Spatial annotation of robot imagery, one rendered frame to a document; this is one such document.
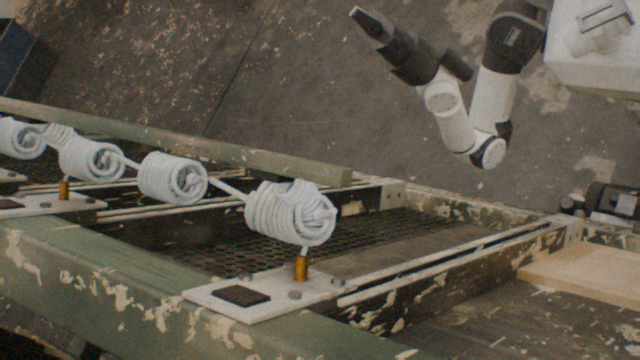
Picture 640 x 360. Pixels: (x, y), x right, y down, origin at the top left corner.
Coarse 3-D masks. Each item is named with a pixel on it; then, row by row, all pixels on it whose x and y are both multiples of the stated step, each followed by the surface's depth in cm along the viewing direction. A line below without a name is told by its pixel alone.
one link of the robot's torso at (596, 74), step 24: (576, 0) 139; (600, 0) 136; (624, 0) 134; (552, 24) 143; (552, 48) 141; (624, 48) 133; (552, 72) 144; (576, 72) 140; (600, 72) 137; (624, 72) 134; (624, 96) 144
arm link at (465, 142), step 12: (468, 120) 153; (444, 132) 153; (456, 132) 152; (468, 132) 153; (480, 132) 160; (456, 144) 155; (468, 144) 156; (480, 144) 157; (456, 156) 160; (468, 156) 158; (480, 156) 157; (480, 168) 159
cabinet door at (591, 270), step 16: (560, 256) 147; (576, 256) 149; (592, 256) 152; (608, 256) 153; (624, 256) 155; (528, 272) 132; (544, 272) 133; (560, 272) 134; (576, 272) 137; (592, 272) 138; (608, 272) 139; (624, 272) 141; (560, 288) 129; (576, 288) 127; (592, 288) 125; (608, 288) 126; (624, 288) 128; (624, 304) 122
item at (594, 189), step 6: (594, 186) 244; (600, 186) 243; (606, 186) 246; (588, 192) 243; (594, 192) 242; (600, 192) 242; (588, 198) 242; (594, 198) 241; (600, 198) 242; (588, 204) 241; (594, 204) 240; (588, 210) 241; (594, 210) 240; (588, 216) 241
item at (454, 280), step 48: (288, 192) 79; (480, 240) 131; (528, 240) 136; (576, 240) 163; (288, 288) 79; (336, 288) 81; (384, 288) 95; (432, 288) 105; (480, 288) 121; (384, 336) 96
